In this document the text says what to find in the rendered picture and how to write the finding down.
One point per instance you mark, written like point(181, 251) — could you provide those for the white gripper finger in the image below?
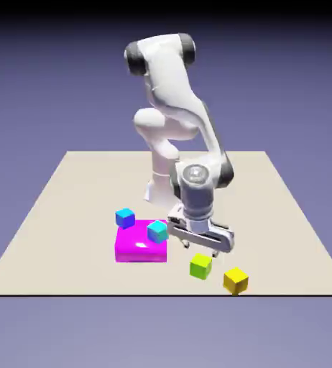
point(185, 244)
point(215, 254)

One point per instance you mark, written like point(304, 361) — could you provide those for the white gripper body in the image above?
point(212, 238)

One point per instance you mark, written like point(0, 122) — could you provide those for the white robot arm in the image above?
point(171, 86)

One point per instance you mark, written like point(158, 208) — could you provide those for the small green cube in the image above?
point(200, 266)

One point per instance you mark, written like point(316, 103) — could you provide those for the small cyan cube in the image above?
point(157, 231)

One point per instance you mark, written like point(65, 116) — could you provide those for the small yellow cube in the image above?
point(235, 280)

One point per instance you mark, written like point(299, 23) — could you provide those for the small blue cube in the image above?
point(125, 218)

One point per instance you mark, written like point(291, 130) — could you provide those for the large magenta box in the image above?
point(140, 244)

